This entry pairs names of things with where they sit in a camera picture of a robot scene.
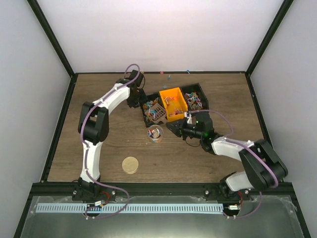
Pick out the gold round lid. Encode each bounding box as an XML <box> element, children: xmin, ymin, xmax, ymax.
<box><xmin>122</xmin><ymin>156</ymin><xmax>139</xmax><ymax>174</ymax></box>

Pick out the clear round container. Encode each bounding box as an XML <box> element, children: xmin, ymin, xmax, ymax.
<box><xmin>147</xmin><ymin>124</ymin><xmax>163</xmax><ymax>143</ymax></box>

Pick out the brown plastic scoop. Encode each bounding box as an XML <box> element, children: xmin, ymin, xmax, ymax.
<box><xmin>149</xmin><ymin>103</ymin><xmax>168</xmax><ymax>124</ymax></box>

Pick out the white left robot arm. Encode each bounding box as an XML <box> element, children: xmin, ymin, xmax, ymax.
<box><xmin>78</xmin><ymin>70</ymin><xmax>145</xmax><ymax>200</ymax></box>

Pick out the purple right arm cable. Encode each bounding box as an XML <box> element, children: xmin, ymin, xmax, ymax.
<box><xmin>192</xmin><ymin>109</ymin><xmax>279</xmax><ymax>219</ymax></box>

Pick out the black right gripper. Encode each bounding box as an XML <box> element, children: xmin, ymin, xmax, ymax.
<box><xmin>166</xmin><ymin>117</ymin><xmax>204</xmax><ymax>141</ymax></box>

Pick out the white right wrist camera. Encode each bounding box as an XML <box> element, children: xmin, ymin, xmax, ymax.
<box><xmin>184</xmin><ymin>111</ymin><xmax>193</xmax><ymax>124</ymax></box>

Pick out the black candy bin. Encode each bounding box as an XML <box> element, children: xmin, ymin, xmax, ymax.
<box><xmin>139</xmin><ymin>92</ymin><xmax>167</xmax><ymax>127</ymax></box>
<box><xmin>180</xmin><ymin>83</ymin><xmax>209</xmax><ymax>111</ymax></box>

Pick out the light blue slotted cable duct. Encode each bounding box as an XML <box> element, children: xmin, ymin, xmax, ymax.
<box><xmin>35</xmin><ymin>203</ymin><xmax>223</xmax><ymax>215</ymax></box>

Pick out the orange candy bin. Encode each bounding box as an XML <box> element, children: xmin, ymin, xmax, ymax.
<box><xmin>159</xmin><ymin>87</ymin><xmax>188</xmax><ymax>122</ymax></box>

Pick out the black front mounting rail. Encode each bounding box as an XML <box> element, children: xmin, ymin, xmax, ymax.
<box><xmin>28</xmin><ymin>181</ymin><xmax>295</xmax><ymax>202</ymax></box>

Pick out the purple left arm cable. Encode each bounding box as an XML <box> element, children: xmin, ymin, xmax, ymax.
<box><xmin>80</xmin><ymin>63</ymin><xmax>141</xmax><ymax>220</ymax></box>

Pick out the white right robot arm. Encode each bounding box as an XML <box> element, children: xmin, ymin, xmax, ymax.
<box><xmin>166</xmin><ymin>110</ymin><xmax>288</xmax><ymax>200</ymax></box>

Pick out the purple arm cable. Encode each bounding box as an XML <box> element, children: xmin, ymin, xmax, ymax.
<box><xmin>80</xmin><ymin>63</ymin><xmax>141</xmax><ymax>220</ymax></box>
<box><xmin>192</xmin><ymin>109</ymin><xmax>279</xmax><ymax>219</ymax></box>

